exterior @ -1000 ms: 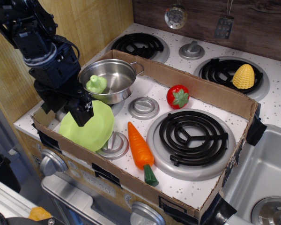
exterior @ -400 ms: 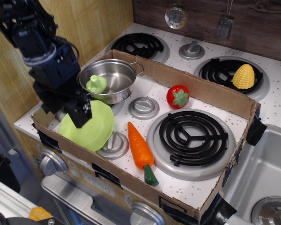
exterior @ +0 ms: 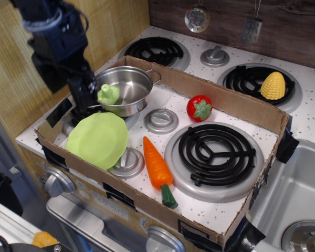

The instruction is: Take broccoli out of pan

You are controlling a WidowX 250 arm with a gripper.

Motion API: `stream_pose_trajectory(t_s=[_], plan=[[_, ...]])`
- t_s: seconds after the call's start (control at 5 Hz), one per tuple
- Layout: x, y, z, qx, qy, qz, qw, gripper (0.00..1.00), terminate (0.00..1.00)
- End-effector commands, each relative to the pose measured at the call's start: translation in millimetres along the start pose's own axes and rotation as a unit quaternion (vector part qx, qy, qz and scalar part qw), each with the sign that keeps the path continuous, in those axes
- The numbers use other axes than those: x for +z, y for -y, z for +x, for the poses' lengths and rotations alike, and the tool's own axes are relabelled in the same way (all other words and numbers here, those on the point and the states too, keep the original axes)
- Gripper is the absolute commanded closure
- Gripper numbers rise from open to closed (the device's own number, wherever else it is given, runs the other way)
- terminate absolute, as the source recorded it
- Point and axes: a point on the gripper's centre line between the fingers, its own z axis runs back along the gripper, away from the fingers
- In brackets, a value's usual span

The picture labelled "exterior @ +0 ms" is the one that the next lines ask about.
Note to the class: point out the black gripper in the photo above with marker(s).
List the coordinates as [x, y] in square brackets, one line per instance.
[59, 57]

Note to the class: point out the light green toy broccoli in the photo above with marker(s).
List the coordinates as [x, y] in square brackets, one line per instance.
[108, 94]

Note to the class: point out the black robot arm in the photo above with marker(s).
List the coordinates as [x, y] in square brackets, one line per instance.
[39, 15]

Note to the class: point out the stainless steel pot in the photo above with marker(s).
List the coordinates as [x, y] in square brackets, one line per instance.
[134, 85]

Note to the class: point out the light green plastic plate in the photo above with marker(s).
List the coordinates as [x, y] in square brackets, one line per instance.
[100, 139]

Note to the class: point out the silver centre stove knob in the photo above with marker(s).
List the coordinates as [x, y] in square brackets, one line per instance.
[161, 121]

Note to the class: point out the silver stove knob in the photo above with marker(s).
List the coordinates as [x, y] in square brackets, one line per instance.
[215, 57]
[129, 165]
[161, 121]

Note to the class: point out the back left black burner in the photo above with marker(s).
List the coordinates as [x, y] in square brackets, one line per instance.
[160, 50]

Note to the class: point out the silver front stove knob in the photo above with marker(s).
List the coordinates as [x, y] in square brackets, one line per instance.
[129, 165]

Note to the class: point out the silver left oven knob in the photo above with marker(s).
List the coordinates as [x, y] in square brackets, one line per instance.
[58, 182]

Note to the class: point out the silver oven knob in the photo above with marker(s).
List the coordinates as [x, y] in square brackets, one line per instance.
[58, 182]
[160, 240]

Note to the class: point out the brown cardboard fence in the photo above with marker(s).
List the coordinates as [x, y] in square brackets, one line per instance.
[244, 107]

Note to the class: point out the red toy tomato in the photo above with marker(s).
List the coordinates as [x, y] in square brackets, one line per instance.
[199, 108]

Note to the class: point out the orange toy carrot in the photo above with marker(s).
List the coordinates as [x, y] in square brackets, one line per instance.
[159, 173]

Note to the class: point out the hanging round metal strainer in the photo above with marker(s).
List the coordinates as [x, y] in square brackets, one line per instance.
[197, 18]

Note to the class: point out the silver back stove knob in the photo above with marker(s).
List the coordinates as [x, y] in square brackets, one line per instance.
[215, 57]

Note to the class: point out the front right black burner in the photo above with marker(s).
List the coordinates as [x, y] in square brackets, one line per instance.
[214, 162]

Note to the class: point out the yellow object bottom left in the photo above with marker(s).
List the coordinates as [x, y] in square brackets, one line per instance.
[44, 239]

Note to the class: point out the back right black burner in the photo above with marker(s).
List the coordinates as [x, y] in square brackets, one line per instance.
[248, 79]

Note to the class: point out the silver right oven knob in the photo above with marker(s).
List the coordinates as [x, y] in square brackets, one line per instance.
[160, 240]

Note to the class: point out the hanging metal spatula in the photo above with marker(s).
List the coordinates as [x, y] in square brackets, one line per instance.
[252, 27]

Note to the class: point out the yellow toy corn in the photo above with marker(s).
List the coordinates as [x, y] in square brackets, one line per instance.
[274, 86]

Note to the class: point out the grey toy sink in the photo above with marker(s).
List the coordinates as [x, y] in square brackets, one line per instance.
[288, 197]

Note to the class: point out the silver sink drain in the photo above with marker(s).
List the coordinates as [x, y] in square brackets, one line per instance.
[299, 236]

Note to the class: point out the silver oven door handle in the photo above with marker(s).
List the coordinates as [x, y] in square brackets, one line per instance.
[89, 231]

